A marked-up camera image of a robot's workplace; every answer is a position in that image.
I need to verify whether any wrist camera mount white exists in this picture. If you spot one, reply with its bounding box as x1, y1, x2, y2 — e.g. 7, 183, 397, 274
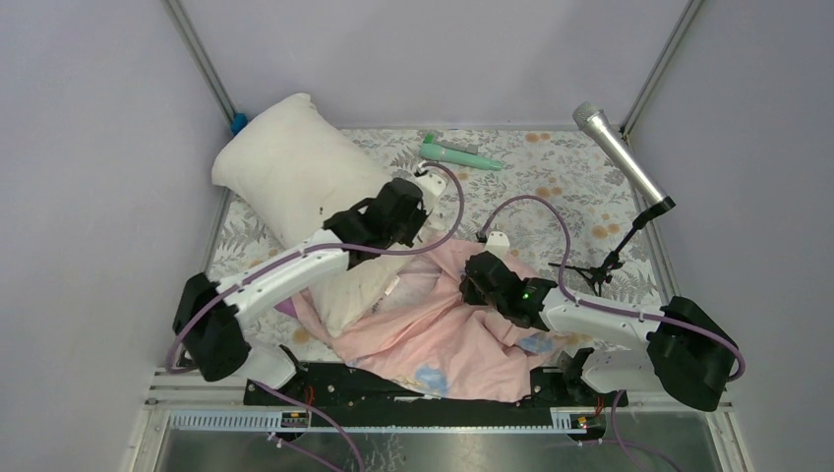
476, 230, 510, 262
415, 170, 447, 202

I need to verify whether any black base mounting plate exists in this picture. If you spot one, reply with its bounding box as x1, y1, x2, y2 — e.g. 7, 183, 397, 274
279, 363, 616, 416

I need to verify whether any pink purple pillowcase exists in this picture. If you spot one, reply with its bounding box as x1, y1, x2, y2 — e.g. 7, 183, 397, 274
276, 240, 570, 402

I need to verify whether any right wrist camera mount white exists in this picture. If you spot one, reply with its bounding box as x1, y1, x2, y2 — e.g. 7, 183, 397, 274
476, 230, 510, 262

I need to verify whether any silver microphone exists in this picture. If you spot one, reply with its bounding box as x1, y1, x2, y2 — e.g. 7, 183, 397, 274
572, 101, 676, 221

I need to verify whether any blue white block toy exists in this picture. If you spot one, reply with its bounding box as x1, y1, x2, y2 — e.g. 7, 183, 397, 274
230, 113, 249, 136

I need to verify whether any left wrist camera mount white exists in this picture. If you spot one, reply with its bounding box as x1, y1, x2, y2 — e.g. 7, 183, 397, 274
415, 170, 447, 202

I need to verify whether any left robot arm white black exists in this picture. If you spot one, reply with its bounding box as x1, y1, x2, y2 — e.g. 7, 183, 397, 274
173, 173, 447, 404

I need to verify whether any green toy flashlight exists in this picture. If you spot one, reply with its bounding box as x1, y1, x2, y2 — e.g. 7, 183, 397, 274
419, 133, 504, 171

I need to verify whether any white slotted cable duct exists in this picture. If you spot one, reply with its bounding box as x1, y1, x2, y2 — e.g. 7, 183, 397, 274
169, 404, 587, 435

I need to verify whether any white pillow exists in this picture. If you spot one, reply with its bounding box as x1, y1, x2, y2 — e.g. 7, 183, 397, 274
211, 92, 412, 337

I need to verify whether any floral table cloth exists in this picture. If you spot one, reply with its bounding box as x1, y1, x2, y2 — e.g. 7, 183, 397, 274
192, 127, 679, 368

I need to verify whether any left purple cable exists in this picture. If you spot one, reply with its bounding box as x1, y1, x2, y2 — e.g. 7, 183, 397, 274
164, 161, 466, 472

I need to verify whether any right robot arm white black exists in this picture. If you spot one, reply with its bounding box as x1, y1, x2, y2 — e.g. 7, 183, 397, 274
460, 252, 743, 412

